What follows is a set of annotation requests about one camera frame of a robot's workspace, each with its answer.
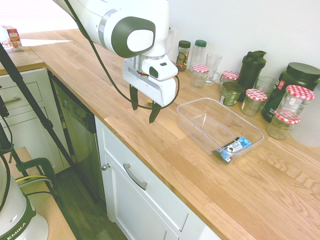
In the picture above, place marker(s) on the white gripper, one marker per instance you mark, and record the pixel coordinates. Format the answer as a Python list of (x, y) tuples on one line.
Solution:
[(150, 87)]

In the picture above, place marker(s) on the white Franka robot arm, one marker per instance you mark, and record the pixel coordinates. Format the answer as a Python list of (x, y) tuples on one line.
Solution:
[(87, 20)]

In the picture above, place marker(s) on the clear plastic container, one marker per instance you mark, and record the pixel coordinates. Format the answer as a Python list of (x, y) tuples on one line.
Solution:
[(200, 120)]

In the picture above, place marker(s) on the blue protein bar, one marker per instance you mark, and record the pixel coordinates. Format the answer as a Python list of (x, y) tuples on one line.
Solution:
[(235, 147)]

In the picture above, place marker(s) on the large black protein tub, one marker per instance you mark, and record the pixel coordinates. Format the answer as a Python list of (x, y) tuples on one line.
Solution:
[(300, 75)]

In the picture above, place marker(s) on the spice jar with dark lid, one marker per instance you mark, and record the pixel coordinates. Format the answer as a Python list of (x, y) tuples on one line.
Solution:
[(183, 57)]

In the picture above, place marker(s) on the glass jar red checkered lid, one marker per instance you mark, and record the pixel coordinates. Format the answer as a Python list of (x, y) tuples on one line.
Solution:
[(287, 117), (200, 68), (230, 75), (255, 95)]

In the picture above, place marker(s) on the dark dishwasher front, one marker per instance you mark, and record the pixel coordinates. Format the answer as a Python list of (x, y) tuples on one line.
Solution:
[(80, 130)]

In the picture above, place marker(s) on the silver cabinet knob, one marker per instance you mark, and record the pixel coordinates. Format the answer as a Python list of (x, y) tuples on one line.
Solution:
[(105, 166)]

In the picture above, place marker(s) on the clear bottle with green lid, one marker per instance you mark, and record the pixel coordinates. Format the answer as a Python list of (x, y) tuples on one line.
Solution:
[(198, 53)]

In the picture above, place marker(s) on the tall clear drinking glass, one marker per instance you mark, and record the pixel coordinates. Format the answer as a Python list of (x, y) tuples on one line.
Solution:
[(213, 65)]

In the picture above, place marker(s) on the dark green lidded cup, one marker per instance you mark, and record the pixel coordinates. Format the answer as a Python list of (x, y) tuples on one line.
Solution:
[(231, 96)]

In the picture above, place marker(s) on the white kitchen cabinet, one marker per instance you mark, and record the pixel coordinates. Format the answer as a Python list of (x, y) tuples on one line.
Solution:
[(150, 212)]

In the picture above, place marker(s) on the white drawer cabinet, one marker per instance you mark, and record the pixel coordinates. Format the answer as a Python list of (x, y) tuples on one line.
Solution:
[(37, 100)]

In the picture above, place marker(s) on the black shaker bottle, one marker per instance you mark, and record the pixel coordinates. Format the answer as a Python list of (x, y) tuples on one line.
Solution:
[(250, 72)]

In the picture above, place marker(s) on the dark green clamp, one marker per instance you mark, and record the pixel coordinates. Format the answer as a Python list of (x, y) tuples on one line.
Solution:
[(45, 162)]

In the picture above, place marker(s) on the short clear glass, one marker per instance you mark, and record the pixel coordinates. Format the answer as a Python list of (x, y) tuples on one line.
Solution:
[(266, 83)]

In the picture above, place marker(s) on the orange and white carton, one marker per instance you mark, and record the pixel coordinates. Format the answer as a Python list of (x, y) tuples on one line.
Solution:
[(13, 37)]

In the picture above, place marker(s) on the large jar red checkered lid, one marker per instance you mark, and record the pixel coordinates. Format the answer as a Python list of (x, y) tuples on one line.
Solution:
[(300, 91)]

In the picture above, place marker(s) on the white translucent plastic jug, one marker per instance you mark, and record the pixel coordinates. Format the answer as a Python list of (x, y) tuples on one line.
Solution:
[(310, 130)]

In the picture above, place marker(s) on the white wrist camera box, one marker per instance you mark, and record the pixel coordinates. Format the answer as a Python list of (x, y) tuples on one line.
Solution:
[(165, 70)]

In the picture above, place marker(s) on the black camera tripod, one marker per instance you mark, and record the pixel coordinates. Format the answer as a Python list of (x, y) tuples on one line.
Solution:
[(25, 87)]

